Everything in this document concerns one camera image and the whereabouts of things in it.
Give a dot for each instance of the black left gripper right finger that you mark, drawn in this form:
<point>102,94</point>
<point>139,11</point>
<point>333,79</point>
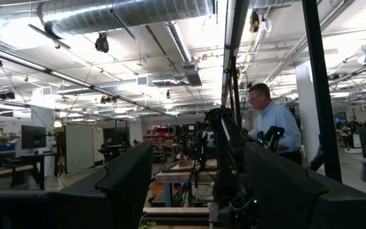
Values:
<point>281,197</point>

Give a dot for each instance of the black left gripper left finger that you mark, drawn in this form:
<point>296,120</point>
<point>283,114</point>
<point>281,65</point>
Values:
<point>122,191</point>

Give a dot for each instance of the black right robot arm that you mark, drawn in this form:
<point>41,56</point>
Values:
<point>226,149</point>

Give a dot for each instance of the potted green plant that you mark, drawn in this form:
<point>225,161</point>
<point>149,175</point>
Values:
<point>146,225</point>

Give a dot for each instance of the white partition panel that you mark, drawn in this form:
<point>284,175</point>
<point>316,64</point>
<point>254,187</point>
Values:
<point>81,149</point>

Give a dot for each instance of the wooden workbench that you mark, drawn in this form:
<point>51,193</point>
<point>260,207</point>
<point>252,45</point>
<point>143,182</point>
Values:
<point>183,176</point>

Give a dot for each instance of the red storage shelves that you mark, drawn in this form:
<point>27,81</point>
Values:
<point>160,135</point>

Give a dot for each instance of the person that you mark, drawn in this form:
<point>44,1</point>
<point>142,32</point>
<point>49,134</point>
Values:
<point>275,127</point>

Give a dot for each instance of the black monitor desk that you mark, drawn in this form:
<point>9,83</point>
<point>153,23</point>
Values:
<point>40,159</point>

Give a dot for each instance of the black computer monitor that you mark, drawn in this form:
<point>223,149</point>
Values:
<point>33,136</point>

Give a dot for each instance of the black ceiling-hung device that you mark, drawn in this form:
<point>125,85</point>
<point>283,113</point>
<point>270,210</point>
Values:
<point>102,43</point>

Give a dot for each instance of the long ceiling light rail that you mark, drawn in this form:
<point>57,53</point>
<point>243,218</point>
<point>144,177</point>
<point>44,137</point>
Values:
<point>68,78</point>

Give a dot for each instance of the silver ventilation duct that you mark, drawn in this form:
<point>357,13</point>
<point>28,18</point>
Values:
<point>106,12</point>

